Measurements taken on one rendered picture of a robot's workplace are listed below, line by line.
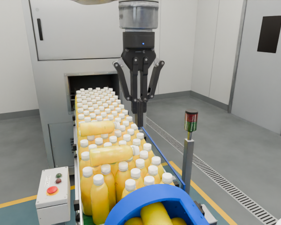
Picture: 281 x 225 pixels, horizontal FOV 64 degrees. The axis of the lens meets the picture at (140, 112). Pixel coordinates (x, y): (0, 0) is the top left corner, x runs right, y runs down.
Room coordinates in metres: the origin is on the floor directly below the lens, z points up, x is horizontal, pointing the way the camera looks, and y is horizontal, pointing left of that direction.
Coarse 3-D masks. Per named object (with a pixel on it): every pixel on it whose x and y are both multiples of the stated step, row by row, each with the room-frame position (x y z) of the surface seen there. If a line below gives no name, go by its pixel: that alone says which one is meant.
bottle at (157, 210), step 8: (144, 208) 0.48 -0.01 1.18; (152, 208) 0.47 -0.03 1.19; (160, 208) 0.47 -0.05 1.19; (144, 216) 0.46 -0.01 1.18; (152, 216) 0.45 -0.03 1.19; (160, 216) 0.45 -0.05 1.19; (168, 216) 0.46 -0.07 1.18; (144, 224) 0.45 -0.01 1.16; (152, 224) 0.43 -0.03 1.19; (160, 224) 0.42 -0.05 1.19; (168, 224) 0.42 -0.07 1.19
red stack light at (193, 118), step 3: (186, 114) 1.03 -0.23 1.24; (189, 114) 1.02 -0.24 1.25; (192, 114) 1.02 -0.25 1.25; (195, 114) 1.02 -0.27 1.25; (186, 117) 1.03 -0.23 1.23; (189, 117) 1.02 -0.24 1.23; (192, 117) 1.02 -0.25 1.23; (195, 117) 1.02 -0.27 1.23; (186, 120) 1.03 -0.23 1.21; (189, 120) 1.02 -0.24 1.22; (192, 120) 1.02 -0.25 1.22; (195, 120) 1.02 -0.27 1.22
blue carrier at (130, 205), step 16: (144, 192) 0.49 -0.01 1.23; (160, 192) 0.49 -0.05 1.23; (176, 192) 0.50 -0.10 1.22; (112, 208) 0.49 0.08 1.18; (128, 208) 0.45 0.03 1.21; (176, 208) 0.53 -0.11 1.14; (192, 208) 0.45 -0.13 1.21; (112, 224) 0.44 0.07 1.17; (192, 224) 0.54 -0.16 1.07; (208, 224) 0.43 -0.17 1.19
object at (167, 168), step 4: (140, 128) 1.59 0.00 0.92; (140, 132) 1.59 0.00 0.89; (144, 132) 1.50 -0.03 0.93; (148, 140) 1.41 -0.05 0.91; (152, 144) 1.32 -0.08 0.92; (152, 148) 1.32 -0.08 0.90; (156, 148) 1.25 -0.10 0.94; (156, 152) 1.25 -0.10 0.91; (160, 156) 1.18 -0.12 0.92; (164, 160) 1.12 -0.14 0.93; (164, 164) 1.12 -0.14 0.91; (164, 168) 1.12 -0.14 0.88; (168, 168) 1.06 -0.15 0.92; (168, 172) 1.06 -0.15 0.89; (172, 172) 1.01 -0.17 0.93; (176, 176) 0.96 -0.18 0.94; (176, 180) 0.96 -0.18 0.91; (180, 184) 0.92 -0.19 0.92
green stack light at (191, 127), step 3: (186, 123) 1.03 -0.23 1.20; (189, 123) 1.02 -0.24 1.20; (192, 123) 1.02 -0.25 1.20; (195, 123) 1.03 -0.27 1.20; (186, 126) 1.03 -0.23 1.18; (189, 126) 1.02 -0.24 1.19; (192, 126) 1.02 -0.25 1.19; (195, 126) 1.03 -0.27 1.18; (186, 129) 1.03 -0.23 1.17; (189, 129) 1.02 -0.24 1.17; (192, 129) 1.02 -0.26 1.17; (195, 129) 1.03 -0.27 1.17
